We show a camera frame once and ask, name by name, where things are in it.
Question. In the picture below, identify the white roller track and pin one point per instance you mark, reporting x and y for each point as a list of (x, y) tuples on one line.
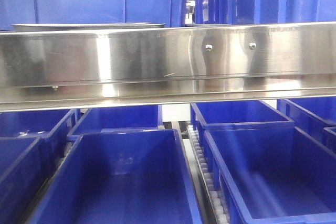
[(214, 196)]

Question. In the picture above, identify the stainless steel shelf rail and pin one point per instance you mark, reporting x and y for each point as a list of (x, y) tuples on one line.
[(97, 68)]

